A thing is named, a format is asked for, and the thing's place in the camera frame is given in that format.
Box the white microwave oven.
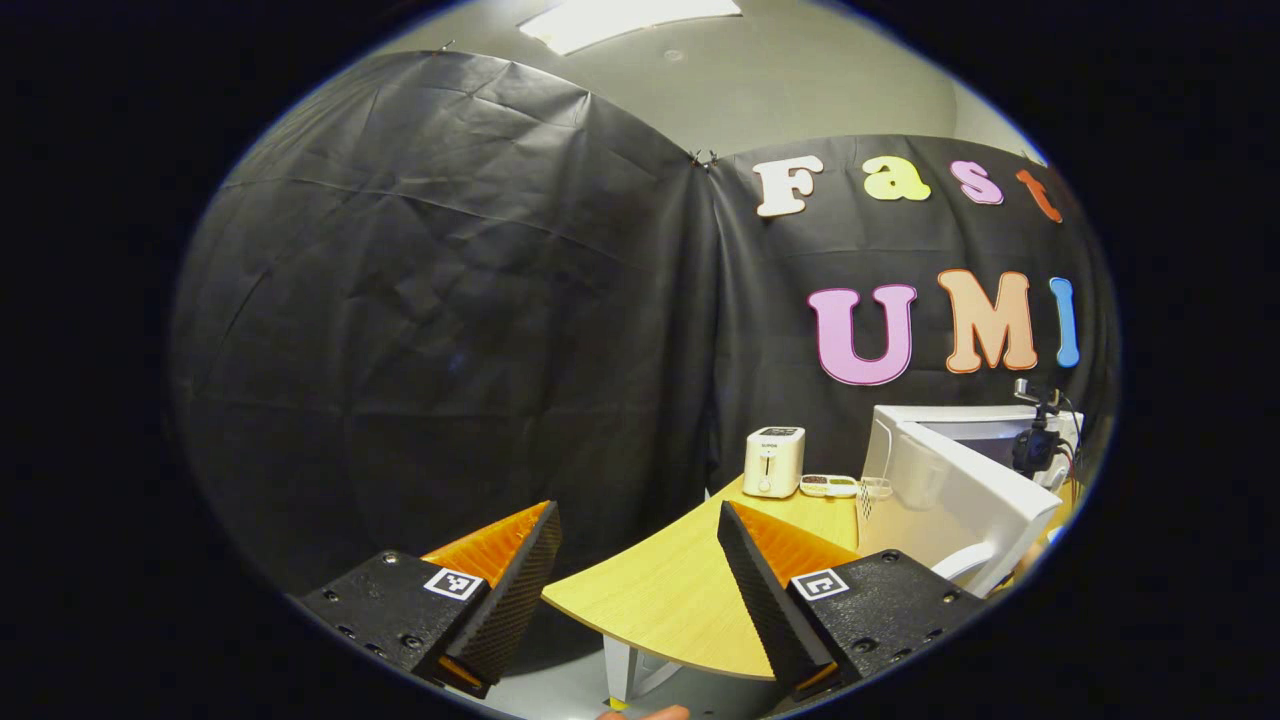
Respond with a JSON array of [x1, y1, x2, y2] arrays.
[[860, 404, 1086, 599]]

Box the ceiling light panel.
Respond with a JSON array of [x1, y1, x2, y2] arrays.
[[517, 0, 743, 57]]

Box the white table leg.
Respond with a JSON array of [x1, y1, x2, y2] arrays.
[[603, 635, 686, 706]]

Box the black backdrop cloth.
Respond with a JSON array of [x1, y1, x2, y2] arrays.
[[170, 50, 1121, 641]]

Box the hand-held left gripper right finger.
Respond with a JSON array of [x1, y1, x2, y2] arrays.
[[716, 500, 991, 701]]

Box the white toaster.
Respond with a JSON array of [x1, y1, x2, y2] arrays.
[[742, 426, 807, 500]]

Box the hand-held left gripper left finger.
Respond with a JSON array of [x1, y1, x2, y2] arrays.
[[295, 500, 563, 699]]

